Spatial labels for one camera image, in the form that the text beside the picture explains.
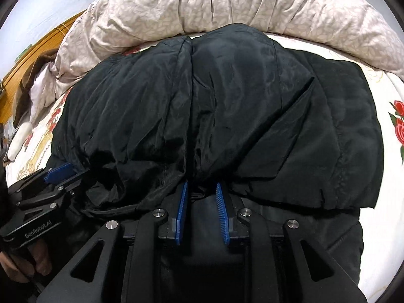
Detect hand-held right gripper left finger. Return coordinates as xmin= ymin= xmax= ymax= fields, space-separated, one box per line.
xmin=36 ymin=181 xmax=190 ymax=303

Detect white pillow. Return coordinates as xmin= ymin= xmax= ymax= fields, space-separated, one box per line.
xmin=8 ymin=122 xmax=35 ymax=161

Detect brown fuzzy cloth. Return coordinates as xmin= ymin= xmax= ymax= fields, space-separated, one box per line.
xmin=14 ymin=49 xmax=60 ymax=120

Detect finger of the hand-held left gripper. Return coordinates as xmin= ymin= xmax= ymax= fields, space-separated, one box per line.
xmin=17 ymin=167 xmax=93 ymax=216
xmin=8 ymin=162 xmax=74 ymax=198

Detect floral rose bed sheet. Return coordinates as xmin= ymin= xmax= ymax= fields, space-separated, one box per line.
xmin=5 ymin=36 xmax=404 ymax=297

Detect wooden headboard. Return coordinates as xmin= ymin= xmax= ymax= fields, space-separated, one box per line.
xmin=0 ymin=9 xmax=87 ymax=130

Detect beige patterned duvet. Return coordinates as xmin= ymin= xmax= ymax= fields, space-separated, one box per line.
xmin=30 ymin=0 xmax=404 ymax=123

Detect person's left hand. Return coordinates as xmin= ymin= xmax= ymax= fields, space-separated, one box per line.
xmin=0 ymin=240 xmax=53 ymax=284

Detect black hooded puffer jacket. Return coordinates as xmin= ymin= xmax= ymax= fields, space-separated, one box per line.
xmin=49 ymin=23 xmax=384 ymax=303

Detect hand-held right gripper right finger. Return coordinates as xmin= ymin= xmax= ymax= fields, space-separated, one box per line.
xmin=215 ymin=181 xmax=368 ymax=303

